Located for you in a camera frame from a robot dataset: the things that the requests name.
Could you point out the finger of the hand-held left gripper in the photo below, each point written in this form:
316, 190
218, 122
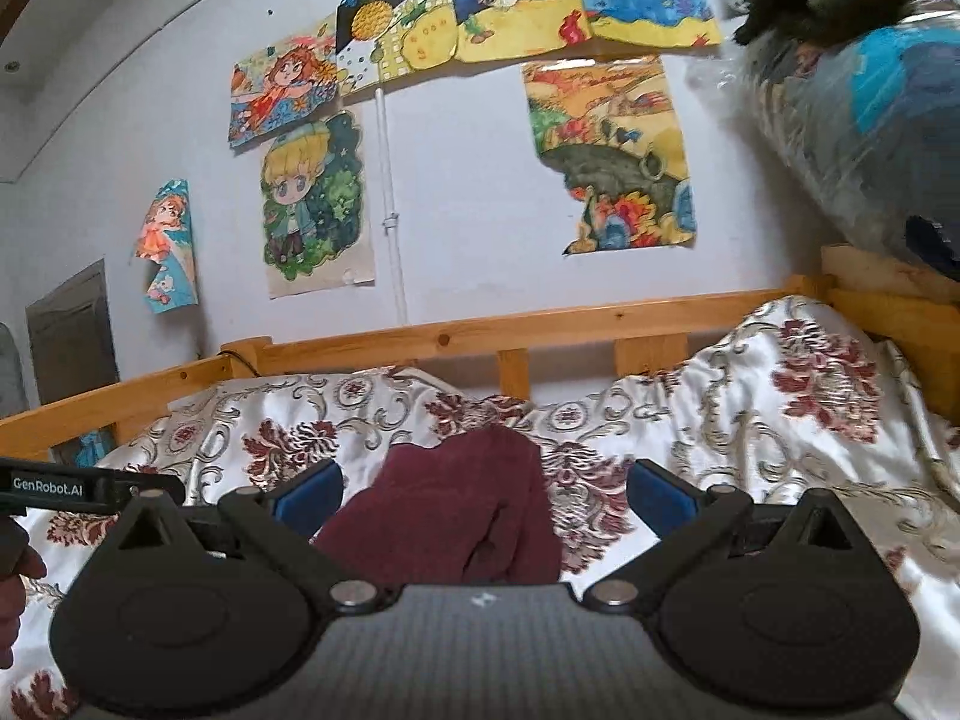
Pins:
139, 484

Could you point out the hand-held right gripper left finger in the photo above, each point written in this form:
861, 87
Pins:
307, 496

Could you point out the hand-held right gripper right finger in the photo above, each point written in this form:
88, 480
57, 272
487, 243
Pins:
661, 501

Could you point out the maroon garment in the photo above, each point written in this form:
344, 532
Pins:
465, 510

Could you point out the person's left hand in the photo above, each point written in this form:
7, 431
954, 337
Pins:
15, 615

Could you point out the floral satin blanket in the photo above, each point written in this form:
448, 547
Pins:
787, 420

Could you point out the grey door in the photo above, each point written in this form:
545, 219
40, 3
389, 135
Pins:
75, 330

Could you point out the wooden board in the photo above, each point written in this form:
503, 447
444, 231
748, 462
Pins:
885, 270

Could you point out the clear plastic bedding bag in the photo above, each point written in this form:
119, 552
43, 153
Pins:
855, 135

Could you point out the wooden bed frame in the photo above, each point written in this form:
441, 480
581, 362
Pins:
525, 326

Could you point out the small curled figure wall poster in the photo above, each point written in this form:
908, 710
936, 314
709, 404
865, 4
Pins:
169, 247

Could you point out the blond figure wall poster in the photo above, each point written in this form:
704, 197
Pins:
315, 202

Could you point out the white wall pipe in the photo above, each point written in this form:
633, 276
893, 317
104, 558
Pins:
390, 165

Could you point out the landscape wall poster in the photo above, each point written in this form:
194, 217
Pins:
607, 157

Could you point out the orange-haired figure wall poster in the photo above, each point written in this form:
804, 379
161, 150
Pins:
281, 90

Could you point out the pineapple pattern wall drawing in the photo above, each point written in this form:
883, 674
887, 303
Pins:
390, 22

